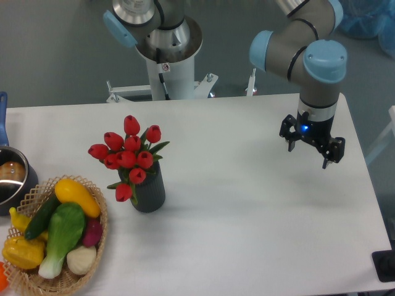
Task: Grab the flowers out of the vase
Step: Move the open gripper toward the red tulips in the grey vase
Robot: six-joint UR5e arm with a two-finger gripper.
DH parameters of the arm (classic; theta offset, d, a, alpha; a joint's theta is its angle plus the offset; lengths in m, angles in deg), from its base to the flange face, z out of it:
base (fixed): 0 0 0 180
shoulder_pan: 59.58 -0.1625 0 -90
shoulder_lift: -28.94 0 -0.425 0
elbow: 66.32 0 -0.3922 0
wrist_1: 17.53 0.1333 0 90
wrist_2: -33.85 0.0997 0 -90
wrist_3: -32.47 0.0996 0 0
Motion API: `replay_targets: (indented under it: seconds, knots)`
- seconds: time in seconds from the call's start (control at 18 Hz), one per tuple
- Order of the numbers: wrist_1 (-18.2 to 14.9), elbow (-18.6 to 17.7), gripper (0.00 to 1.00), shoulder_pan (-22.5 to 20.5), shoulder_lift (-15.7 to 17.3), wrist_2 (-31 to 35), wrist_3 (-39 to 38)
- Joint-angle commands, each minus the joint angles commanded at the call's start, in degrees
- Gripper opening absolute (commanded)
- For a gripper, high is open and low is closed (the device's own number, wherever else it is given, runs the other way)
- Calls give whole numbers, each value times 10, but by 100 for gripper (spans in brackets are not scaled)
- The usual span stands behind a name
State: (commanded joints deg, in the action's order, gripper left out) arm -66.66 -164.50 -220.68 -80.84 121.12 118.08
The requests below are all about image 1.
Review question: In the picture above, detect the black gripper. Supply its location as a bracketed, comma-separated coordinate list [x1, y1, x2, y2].
[279, 112, 346, 169]

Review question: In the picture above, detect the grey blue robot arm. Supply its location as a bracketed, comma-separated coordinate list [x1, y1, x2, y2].
[103, 1, 347, 165]

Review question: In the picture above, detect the dark grey ribbed vase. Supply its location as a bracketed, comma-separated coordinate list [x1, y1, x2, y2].
[115, 162, 165, 213]

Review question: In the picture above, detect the blue plastic bag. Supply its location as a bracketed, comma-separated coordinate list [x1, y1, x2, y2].
[339, 1, 394, 58]

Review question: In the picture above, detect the black device at table edge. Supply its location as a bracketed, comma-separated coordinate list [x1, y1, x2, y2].
[372, 250, 394, 282]

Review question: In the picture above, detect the red tulip bouquet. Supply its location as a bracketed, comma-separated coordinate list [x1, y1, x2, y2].
[88, 115, 169, 191]

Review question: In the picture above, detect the purple radish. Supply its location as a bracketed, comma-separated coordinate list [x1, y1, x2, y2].
[82, 219, 103, 247]

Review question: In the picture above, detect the yellow squash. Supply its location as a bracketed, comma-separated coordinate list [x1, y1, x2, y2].
[54, 178, 101, 218]

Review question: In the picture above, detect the green bok choy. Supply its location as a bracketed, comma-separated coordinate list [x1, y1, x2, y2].
[38, 202, 85, 279]

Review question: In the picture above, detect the white garlic bulb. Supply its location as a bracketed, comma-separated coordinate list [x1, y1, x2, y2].
[67, 245, 96, 276]

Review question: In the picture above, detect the dark green cucumber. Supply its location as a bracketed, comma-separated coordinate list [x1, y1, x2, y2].
[24, 194, 60, 240]

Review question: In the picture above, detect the dark pot with glass lid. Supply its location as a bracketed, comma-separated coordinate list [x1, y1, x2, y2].
[1, 146, 38, 216]

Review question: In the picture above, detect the yellow banana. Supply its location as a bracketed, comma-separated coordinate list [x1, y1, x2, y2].
[9, 207, 48, 242]

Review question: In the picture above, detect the yellow corn cob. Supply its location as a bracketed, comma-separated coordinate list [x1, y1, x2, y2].
[2, 236, 45, 269]

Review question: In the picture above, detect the woven wicker basket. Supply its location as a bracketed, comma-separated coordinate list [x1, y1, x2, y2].
[4, 175, 108, 295]

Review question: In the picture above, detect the orange fruit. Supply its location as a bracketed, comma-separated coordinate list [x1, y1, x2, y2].
[0, 261, 9, 292]

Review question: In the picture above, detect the white frame at right edge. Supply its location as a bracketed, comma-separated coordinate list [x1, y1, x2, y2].
[365, 105, 394, 165]

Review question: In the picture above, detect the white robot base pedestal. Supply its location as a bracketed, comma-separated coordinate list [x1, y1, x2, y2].
[103, 11, 218, 101]

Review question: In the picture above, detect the blue pot handle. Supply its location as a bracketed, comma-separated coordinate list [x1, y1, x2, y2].
[0, 91, 9, 146]

